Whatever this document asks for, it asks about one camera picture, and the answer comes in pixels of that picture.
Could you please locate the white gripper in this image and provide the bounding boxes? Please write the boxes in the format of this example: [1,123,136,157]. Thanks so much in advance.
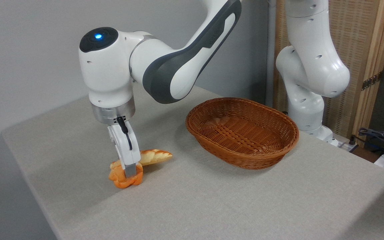
[107,121,142,178]

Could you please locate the orange knotted bread roll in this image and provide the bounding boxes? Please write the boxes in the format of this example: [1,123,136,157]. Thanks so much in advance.
[108,163,144,189]

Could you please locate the pale braided long bread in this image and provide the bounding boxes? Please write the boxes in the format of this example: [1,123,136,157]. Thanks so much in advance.
[110,149,173,170]

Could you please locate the brown wicker oval basket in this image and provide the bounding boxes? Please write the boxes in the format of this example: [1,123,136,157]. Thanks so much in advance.
[185,97,300,170]

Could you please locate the grey tablecloth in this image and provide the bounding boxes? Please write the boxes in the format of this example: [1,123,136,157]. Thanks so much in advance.
[1,86,384,240]

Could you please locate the white power strip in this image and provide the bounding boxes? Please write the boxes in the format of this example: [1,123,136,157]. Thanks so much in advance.
[337,139,358,152]

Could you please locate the metal screen hinge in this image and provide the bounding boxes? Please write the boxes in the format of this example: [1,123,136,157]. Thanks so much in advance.
[361,71,383,91]

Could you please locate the wooden folding screen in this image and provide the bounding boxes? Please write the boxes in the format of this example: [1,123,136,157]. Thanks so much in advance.
[273,0,384,139]

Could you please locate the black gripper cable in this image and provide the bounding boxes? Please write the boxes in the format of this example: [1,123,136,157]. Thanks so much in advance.
[116,116,133,151]

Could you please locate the blue-grey cable bundle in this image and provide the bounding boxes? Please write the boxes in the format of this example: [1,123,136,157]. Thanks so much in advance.
[358,128,384,158]

